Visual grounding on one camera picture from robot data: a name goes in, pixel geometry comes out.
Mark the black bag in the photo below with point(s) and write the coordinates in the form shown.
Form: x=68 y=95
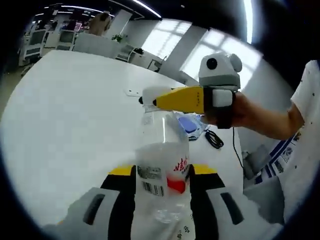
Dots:
x=138 y=51

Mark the bright window with blinds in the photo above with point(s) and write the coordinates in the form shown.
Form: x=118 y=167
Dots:
x=162 y=40
x=222 y=47

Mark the green potted plant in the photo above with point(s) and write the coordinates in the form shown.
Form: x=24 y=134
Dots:
x=117 y=38

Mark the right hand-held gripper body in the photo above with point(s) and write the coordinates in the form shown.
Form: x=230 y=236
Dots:
x=220 y=75

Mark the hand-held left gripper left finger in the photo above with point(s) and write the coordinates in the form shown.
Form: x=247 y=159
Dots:
x=122 y=205

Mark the white mesh office chair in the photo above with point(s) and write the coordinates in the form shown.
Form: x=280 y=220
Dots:
x=36 y=45
x=131 y=52

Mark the person's right hand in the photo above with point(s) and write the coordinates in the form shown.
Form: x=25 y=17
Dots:
x=241 y=112

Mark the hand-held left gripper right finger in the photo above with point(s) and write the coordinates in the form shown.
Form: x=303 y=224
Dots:
x=202 y=200

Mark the blue white display board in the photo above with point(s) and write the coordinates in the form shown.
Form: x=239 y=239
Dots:
x=277 y=162

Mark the blue tissue packet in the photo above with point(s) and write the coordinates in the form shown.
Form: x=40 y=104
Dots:
x=188 y=126

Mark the clear plastic bottle red label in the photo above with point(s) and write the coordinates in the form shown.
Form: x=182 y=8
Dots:
x=162 y=155

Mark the grey desk partition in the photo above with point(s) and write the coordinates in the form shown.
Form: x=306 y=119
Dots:
x=95 y=46

